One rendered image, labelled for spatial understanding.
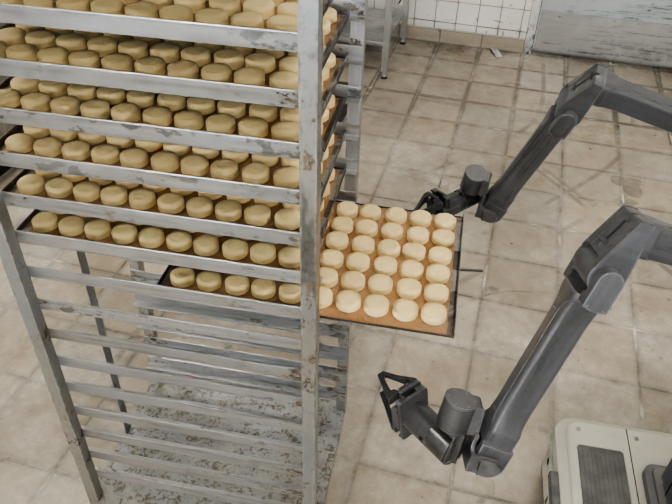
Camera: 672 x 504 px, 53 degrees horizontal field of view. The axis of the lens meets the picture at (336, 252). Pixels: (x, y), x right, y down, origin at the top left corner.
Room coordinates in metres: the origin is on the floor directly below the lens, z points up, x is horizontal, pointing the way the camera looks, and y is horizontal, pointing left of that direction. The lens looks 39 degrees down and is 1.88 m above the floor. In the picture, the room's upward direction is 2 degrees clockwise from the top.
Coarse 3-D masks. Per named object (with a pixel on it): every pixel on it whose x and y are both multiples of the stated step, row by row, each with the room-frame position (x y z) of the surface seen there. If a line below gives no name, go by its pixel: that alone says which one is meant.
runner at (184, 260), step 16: (32, 240) 1.05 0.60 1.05; (48, 240) 1.04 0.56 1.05; (64, 240) 1.04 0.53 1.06; (80, 240) 1.03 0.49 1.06; (128, 256) 1.01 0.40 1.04; (144, 256) 1.01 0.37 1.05; (160, 256) 1.00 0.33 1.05; (176, 256) 1.00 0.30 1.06; (192, 256) 0.99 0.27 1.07; (224, 272) 0.98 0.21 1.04; (240, 272) 0.97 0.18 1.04; (256, 272) 0.97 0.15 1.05; (272, 272) 0.96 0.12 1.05; (288, 272) 0.96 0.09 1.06
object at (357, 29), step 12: (360, 0) 1.37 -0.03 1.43; (360, 24) 1.36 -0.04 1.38; (360, 36) 1.36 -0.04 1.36; (348, 72) 1.37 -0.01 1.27; (360, 72) 1.36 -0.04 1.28; (348, 84) 1.37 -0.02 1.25; (360, 84) 1.36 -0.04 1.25; (348, 108) 1.37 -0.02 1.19; (360, 108) 1.36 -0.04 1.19; (348, 120) 1.37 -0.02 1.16; (360, 120) 1.37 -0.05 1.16; (360, 132) 1.38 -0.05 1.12; (348, 144) 1.37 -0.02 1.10; (348, 156) 1.37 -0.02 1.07; (348, 180) 1.37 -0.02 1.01; (348, 324) 1.36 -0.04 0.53; (348, 336) 1.36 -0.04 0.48; (348, 348) 1.37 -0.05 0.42; (348, 360) 1.38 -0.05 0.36; (336, 408) 1.37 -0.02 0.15
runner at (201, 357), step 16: (64, 336) 1.05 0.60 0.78; (80, 336) 1.04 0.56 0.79; (96, 336) 1.03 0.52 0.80; (144, 352) 1.02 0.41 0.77; (160, 352) 1.01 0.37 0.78; (176, 352) 1.00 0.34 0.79; (192, 352) 1.00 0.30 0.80; (240, 368) 0.98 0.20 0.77; (256, 368) 0.97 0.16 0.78; (272, 368) 0.97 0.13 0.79; (288, 368) 0.96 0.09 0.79
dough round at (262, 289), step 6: (252, 282) 1.03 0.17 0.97; (258, 282) 1.03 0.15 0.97; (264, 282) 1.03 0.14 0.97; (270, 282) 1.03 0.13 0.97; (252, 288) 1.01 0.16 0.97; (258, 288) 1.01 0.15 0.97; (264, 288) 1.01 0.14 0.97; (270, 288) 1.01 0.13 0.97; (252, 294) 1.01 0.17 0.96; (258, 294) 1.00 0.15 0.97; (264, 294) 1.00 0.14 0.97; (270, 294) 1.00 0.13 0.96
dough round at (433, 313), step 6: (426, 306) 0.97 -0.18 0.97; (432, 306) 0.97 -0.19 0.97; (438, 306) 0.97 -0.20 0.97; (444, 306) 0.98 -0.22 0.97; (426, 312) 0.96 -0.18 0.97; (432, 312) 0.96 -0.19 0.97; (438, 312) 0.96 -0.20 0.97; (444, 312) 0.96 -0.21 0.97; (426, 318) 0.95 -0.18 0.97; (432, 318) 0.94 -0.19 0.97; (438, 318) 0.94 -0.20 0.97; (444, 318) 0.95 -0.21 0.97; (432, 324) 0.94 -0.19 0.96; (438, 324) 0.94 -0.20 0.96
